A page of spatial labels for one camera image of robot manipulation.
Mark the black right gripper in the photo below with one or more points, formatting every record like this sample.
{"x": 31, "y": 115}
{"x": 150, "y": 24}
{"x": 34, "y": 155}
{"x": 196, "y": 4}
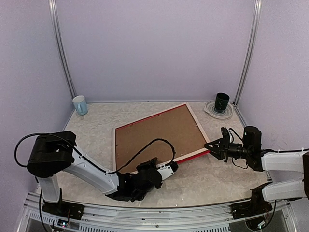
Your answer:
{"x": 223, "y": 145}

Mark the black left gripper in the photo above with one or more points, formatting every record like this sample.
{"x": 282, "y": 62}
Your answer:
{"x": 150, "y": 164}

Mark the red wooden picture frame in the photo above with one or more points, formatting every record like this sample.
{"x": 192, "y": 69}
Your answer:
{"x": 198, "y": 130}

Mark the brown backing cardboard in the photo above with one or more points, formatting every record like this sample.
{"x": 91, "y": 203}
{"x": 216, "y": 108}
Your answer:
{"x": 154, "y": 133}

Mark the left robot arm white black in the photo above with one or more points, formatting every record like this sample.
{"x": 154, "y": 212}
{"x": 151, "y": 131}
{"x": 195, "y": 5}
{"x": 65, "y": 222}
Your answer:
{"x": 58, "y": 152}

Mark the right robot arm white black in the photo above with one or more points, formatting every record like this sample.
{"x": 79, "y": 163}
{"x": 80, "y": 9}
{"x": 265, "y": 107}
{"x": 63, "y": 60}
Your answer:
{"x": 264, "y": 160}

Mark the white patterned plate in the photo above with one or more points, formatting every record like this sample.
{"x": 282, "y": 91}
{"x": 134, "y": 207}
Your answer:
{"x": 225, "y": 114}

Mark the dark green cup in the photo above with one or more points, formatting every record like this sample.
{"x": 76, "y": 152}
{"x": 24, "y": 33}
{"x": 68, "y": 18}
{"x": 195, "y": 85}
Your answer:
{"x": 221, "y": 102}

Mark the light blue mug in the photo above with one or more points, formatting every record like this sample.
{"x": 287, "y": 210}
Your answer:
{"x": 80, "y": 105}

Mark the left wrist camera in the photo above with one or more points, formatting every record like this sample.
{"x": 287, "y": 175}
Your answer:
{"x": 168, "y": 170}

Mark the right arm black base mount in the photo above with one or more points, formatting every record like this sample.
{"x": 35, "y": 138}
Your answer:
{"x": 248, "y": 209}

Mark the aluminium front rail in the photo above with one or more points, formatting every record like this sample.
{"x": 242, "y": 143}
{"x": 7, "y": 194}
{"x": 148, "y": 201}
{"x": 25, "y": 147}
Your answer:
{"x": 209, "y": 218}

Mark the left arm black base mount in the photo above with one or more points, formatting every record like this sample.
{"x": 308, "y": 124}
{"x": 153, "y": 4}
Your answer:
{"x": 64, "y": 209}

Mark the right aluminium corner post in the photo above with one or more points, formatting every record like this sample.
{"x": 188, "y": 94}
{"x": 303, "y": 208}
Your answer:
{"x": 249, "y": 51}

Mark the aluminium corner post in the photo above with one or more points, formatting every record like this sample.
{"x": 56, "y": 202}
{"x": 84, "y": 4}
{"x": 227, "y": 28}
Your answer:
{"x": 60, "y": 47}
{"x": 249, "y": 51}

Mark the left aluminium corner post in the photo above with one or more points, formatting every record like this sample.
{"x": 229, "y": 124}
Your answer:
{"x": 60, "y": 47}

